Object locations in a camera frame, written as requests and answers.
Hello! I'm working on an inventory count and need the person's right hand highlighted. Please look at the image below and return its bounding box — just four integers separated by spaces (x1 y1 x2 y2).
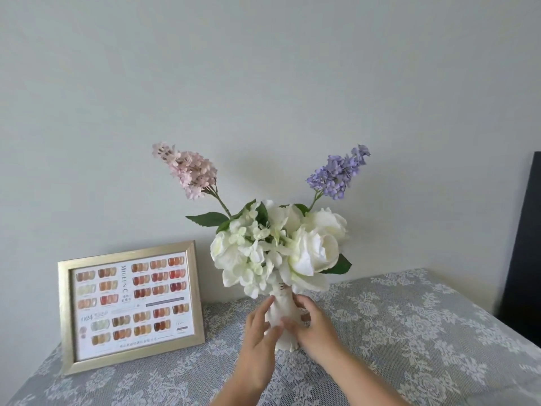
281 294 352 373

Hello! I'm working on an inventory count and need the black shelf unit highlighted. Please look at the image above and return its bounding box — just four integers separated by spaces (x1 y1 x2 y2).
498 151 541 350

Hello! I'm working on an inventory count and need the white cat-shaped vase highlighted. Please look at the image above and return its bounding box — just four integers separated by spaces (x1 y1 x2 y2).
264 283 312 353

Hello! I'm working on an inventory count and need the gold framed nail colour chart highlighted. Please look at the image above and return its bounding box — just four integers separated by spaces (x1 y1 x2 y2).
57 240 206 376

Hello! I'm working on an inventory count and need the pink lilac flower stem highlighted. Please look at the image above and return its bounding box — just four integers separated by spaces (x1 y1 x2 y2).
152 142 259 233

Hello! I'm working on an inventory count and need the person's left hand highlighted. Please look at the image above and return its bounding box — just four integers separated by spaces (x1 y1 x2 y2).
236 294 286 390

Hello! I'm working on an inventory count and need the white lace tablecloth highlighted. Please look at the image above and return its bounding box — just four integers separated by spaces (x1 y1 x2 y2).
6 268 541 406

